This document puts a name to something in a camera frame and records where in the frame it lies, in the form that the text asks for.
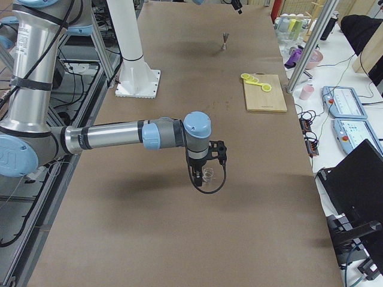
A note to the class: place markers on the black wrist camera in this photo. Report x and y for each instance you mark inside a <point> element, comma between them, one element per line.
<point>217,150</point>

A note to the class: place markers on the steel measuring jigger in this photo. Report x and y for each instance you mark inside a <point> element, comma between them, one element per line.
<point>225,38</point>

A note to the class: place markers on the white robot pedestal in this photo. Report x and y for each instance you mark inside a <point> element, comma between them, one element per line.
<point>136,78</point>

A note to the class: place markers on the lower blue teach pendant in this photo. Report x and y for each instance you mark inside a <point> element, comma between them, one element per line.
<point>352,132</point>

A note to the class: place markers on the pink bowl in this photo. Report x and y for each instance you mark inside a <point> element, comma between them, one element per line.
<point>314,60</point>

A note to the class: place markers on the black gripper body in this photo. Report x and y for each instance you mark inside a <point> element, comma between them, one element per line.
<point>194,164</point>

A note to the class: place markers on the yellow lemon slice toy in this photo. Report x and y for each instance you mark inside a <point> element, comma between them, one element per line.
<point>250,79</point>

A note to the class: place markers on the wooden cutting board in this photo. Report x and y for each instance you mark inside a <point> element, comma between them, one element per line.
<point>258,100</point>

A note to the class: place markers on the clear glass cup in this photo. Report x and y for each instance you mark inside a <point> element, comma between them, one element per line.
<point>207,174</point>

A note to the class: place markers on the purple cloth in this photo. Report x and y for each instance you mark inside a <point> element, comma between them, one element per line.
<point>294,58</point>

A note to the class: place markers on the upper blue teach pendant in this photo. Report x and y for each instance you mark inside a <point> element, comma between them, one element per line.
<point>343,102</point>

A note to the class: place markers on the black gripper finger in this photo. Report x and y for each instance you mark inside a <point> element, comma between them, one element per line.
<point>198,179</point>

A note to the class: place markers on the pink plastic cup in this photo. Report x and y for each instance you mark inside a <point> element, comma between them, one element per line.
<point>306,92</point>

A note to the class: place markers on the blue teach pendant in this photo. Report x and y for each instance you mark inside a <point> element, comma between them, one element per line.
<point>343,102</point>
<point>352,132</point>

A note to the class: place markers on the aluminium frame post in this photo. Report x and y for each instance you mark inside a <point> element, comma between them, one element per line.
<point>317,31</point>

